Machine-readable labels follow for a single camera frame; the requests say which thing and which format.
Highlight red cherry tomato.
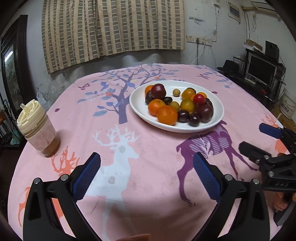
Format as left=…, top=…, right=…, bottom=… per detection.
left=193, top=94, right=206, bottom=105

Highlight small dark plum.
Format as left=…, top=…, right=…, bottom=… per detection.
left=178, top=110, right=190, bottom=123

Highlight yellow orange tomato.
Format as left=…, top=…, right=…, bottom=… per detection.
left=180, top=99, right=195, bottom=114

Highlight large orange mandarin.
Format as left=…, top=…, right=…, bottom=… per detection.
left=157, top=105, right=178, bottom=126

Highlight small yellow green fruit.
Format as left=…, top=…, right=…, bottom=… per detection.
left=173, top=89, right=181, bottom=97

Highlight large dark plum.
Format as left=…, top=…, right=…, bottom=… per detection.
left=151, top=83, right=167, bottom=99

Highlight dark wrinkled passion fruit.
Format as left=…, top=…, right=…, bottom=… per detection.
left=145, top=90, right=154, bottom=105

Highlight person hand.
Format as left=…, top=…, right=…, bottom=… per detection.
left=274, top=192, right=288, bottom=211

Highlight white plastic bucket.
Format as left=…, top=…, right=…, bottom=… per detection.
left=280, top=89, right=296, bottom=119

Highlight computer monitor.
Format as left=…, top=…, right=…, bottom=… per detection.
left=246, top=54, right=277, bottom=87

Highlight cream lid drink cup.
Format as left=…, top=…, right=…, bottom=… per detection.
left=16, top=99, right=60, bottom=158

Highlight black hat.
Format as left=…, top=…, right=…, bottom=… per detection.
left=217, top=60, right=240, bottom=74

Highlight plastic bag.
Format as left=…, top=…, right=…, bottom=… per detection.
left=36, top=92, right=51, bottom=111

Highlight pink deer tablecloth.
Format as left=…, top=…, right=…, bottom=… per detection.
left=8, top=64, right=287, bottom=240

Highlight white oval plate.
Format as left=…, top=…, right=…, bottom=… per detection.
left=129, top=80, right=224, bottom=133

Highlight striped beige curtain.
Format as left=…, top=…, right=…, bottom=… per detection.
left=42, top=1, right=185, bottom=73

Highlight white power cable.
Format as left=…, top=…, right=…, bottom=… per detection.
left=191, top=44, right=206, bottom=66

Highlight wall power sockets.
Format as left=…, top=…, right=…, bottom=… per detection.
left=186, top=35, right=212, bottom=47

